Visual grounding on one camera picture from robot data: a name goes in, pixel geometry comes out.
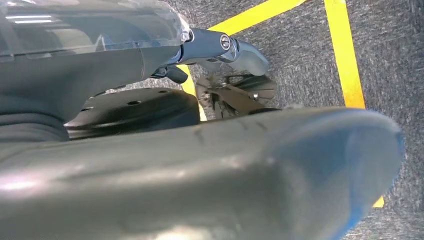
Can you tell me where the metal caster wheel assembly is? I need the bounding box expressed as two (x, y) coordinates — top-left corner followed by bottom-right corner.
(194, 72), (278, 121)

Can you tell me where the yellow floor tape square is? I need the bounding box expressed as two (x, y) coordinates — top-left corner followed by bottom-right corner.
(175, 0), (386, 210)

